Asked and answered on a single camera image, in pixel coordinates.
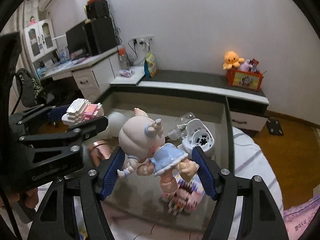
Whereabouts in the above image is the rose gold metal cylinder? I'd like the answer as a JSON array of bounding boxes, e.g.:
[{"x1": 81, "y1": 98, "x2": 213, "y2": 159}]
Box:
[{"x1": 89, "y1": 140, "x2": 114, "y2": 167}]

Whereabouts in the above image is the pink white block toy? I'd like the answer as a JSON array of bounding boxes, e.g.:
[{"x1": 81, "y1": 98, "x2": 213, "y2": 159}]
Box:
[{"x1": 61, "y1": 99, "x2": 104, "y2": 126}]

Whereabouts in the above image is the baby doll blue dress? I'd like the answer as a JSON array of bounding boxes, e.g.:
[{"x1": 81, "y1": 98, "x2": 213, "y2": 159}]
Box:
[{"x1": 117, "y1": 107, "x2": 201, "y2": 202}]

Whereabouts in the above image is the white mini fan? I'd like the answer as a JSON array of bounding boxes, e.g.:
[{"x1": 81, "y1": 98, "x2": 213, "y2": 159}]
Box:
[{"x1": 181, "y1": 119, "x2": 215, "y2": 159}]

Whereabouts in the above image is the clear glass bottle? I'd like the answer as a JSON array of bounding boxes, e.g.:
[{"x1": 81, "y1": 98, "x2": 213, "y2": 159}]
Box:
[{"x1": 167, "y1": 112, "x2": 196, "y2": 141}]

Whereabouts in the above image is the person's left hand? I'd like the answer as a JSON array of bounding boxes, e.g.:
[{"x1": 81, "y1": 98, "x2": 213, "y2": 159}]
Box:
[{"x1": 1, "y1": 187, "x2": 39, "y2": 220}]

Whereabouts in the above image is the black office chair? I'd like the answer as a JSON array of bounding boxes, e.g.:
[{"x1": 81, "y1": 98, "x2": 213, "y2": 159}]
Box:
[{"x1": 15, "y1": 68, "x2": 54, "y2": 108}]

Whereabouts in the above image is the pink bedding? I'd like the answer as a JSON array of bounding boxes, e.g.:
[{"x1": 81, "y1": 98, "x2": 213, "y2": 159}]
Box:
[{"x1": 283, "y1": 195, "x2": 319, "y2": 239}]

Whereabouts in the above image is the striped white tablecloth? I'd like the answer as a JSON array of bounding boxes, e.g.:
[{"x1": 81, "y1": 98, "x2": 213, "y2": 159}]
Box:
[{"x1": 30, "y1": 126, "x2": 284, "y2": 240}]

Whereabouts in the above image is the white desk with drawers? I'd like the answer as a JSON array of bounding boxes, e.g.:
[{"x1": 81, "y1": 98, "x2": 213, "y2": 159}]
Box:
[{"x1": 40, "y1": 45, "x2": 124, "y2": 102}]

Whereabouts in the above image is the white glass-door cabinet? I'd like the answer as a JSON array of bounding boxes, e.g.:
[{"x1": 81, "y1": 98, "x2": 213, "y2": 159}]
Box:
[{"x1": 24, "y1": 19, "x2": 57, "y2": 63}]

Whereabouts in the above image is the black bathroom scale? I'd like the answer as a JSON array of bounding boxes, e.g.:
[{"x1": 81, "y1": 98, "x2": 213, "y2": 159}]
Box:
[{"x1": 266, "y1": 119, "x2": 284, "y2": 136}]

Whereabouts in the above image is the pink doll figurine on cabinet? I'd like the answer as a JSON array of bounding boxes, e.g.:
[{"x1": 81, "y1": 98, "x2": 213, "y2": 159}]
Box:
[{"x1": 29, "y1": 16, "x2": 36, "y2": 26}]

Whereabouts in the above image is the black computer monitor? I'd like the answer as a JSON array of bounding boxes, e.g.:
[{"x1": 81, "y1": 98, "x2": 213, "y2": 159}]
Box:
[{"x1": 66, "y1": 21, "x2": 89, "y2": 58}]

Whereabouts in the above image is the white side cabinet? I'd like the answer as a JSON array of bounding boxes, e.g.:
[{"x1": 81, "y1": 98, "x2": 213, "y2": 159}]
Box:
[{"x1": 110, "y1": 66, "x2": 145, "y2": 85}]

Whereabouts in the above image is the orange cap bottle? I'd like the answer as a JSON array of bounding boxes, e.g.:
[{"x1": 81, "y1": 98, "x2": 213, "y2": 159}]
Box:
[{"x1": 118, "y1": 47, "x2": 130, "y2": 70}]

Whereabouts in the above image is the low black white bench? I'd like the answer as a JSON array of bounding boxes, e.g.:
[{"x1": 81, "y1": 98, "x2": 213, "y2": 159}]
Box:
[{"x1": 109, "y1": 69, "x2": 270, "y2": 132}]

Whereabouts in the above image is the pink black storage box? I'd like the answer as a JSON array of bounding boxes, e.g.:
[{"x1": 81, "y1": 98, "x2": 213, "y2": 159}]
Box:
[{"x1": 99, "y1": 86, "x2": 234, "y2": 232}]

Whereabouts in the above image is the snack bag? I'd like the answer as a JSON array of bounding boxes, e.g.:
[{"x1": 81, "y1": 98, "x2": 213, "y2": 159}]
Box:
[{"x1": 144, "y1": 52, "x2": 157, "y2": 77}]

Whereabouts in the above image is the black computer tower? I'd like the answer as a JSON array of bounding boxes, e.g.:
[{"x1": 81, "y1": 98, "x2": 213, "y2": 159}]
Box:
[{"x1": 84, "y1": 17, "x2": 117, "y2": 56}]

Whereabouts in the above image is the black small speaker box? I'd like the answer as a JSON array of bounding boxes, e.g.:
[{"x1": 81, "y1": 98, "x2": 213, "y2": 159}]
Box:
[{"x1": 85, "y1": 0, "x2": 110, "y2": 20}]

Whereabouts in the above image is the orange toy box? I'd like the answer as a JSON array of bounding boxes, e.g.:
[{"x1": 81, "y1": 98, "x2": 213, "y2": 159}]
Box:
[{"x1": 226, "y1": 68, "x2": 264, "y2": 91}]

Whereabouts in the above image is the yellow octopus plush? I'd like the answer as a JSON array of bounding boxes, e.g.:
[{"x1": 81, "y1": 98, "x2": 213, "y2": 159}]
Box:
[{"x1": 223, "y1": 51, "x2": 245, "y2": 70}]

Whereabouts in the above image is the wall power strip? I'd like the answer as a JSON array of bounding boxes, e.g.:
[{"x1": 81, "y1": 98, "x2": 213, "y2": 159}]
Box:
[{"x1": 131, "y1": 34, "x2": 154, "y2": 43}]

